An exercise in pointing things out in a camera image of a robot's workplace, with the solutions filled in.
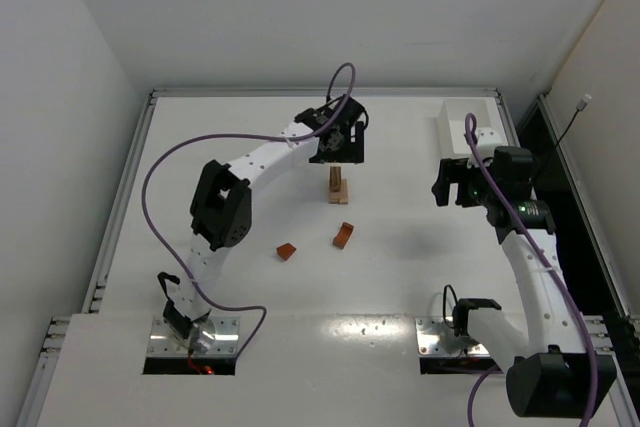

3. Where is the striped wood block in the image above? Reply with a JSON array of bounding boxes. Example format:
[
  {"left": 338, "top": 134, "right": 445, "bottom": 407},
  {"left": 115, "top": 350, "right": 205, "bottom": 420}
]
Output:
[{"left": 329, "top": 165, "right": 342, "bottom": 192}]

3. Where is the long light wood plank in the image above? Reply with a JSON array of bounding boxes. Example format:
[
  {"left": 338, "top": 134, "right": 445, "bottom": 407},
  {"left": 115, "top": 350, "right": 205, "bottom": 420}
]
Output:
[{"left": 329, "top": 191, "right": 343, "bottom": 205}]

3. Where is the red-brown arch block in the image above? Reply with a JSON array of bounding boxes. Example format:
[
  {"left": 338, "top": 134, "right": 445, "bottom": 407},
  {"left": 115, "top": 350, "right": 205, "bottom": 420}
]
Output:
[{"left": 332, "top": 222, "right": 354, "bottom": 249}]

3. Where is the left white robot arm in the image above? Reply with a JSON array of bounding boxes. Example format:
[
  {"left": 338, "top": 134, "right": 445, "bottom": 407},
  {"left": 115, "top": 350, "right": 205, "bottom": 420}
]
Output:
[{"left": 149, "top": 94, "right": 370, "bottom": 342}]

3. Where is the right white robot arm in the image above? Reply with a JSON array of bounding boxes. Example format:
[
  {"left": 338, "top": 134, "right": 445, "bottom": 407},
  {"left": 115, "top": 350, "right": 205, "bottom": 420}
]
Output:
[{"left": 432, "top": 146, "right": 617, "bottom": 425}]

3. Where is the red-brown wedge block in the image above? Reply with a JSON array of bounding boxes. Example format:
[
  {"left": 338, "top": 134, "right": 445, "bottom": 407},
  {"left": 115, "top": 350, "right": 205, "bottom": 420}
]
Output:
[{"left": 276, "top": 243, "right": 296, "bottom": 261}]

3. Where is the white open box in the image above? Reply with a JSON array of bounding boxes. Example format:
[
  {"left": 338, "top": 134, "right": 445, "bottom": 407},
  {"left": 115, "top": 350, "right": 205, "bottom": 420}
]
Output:
[{"left": 436, "top": 98, "right": 506, "bottom": 159}]

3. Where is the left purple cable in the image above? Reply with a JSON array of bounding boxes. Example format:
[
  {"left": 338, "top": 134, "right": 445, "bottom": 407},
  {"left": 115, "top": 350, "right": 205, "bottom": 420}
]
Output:
[{"left": 140, "top": 62, "right": 357, "bottom": 363}]

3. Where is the purple cable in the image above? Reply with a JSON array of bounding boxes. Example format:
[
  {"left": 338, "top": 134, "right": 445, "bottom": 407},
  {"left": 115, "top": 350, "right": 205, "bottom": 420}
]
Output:
[
  {"left": 140, "top": 62, "right": 357, "bottom": 363},
  {"left": 463, "top": 112, "right": 600, "bottom": 427}
]

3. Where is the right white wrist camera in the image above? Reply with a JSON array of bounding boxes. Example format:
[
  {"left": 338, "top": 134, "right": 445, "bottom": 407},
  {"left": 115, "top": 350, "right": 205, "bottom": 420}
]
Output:
[{"left": 475, "top": 127, "right": 504, "bottom": 158}]

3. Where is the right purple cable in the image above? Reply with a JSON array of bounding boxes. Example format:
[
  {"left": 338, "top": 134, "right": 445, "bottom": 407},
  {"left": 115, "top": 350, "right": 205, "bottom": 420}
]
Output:
[{"left": 463, "top": 112, "right": 600, "bottom": 427}]

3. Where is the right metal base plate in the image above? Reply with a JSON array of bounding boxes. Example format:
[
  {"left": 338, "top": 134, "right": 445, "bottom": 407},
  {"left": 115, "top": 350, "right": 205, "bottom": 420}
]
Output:
[{"left": 415, "top": 316, "right": 490, "bottom": 359}]

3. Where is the metal base plate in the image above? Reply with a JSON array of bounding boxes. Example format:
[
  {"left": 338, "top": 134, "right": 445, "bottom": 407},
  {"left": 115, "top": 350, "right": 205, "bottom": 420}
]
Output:
[
  {"left": 146, "top": 316, "right": 240, "bottom": 359},
  {"left": 415, "top": 316, "right": 490, "bottom": 359}
]

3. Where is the black cable with white plug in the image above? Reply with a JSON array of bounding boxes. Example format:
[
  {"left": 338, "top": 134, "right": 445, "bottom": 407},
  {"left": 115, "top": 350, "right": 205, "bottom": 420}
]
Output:
[{"left": 552, "top": 93, "right": 593, "bottom": 146}]

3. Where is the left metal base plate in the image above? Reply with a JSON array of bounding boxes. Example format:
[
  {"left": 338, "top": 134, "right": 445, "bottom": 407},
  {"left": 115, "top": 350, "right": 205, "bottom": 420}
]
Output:
[{"left": 146, "top": 316, "right": 240, "bottom": 359}]

